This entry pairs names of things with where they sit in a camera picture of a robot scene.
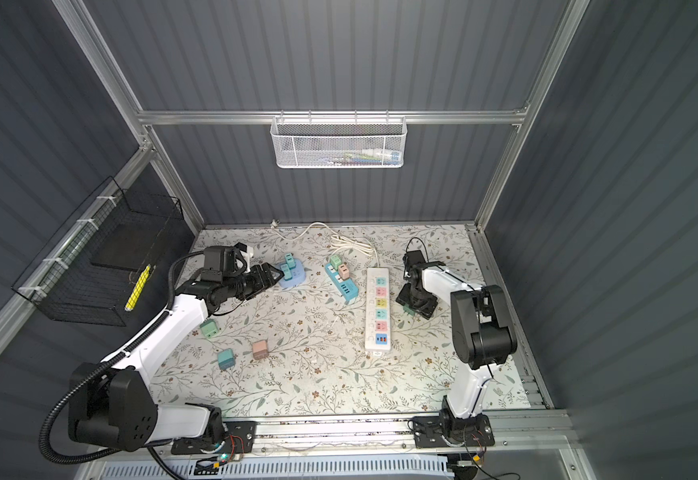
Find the long white power strip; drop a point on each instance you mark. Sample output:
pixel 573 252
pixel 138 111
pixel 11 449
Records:
pixel 377 336

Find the light blue round power strip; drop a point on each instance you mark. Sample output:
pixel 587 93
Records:
pixel 299 276

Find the black wire side basket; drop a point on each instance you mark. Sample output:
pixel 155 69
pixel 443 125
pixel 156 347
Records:
pixel 89 275

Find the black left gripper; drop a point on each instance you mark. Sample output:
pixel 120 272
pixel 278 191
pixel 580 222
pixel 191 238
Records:
pixel 260 281

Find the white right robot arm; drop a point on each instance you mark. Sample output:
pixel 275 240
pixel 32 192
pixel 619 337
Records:
pixel 482 332

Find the pink plug adapter cube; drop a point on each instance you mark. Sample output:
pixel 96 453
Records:
pixel 344 272
pixel 260 350

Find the yellow marker in basket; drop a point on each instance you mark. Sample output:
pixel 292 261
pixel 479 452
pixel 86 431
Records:
pixel 138 288

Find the teal blue power strip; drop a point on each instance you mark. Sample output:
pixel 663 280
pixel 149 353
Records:
pixel 347 288

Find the green plug adapter cube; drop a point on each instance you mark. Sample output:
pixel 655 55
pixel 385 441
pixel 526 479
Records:
pixel 335 261
pixel 209 329
pixel 408 310

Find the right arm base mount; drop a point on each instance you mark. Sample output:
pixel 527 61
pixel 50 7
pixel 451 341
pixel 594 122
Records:
pixel 442 431

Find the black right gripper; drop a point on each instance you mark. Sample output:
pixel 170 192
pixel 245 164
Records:
pixel 426 311

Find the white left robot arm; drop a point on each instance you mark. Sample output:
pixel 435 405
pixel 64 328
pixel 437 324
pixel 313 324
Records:
pixel 112 406

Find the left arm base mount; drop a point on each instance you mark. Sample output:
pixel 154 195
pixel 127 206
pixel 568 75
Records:
pixel 234 437

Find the teal plug adapter cube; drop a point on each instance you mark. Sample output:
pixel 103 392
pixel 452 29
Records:
pixel 290 261
pixel 226 359
pixel 287 272

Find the white wire wall basket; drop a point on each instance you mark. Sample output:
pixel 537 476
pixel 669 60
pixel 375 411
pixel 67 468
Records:
pixel 339 144

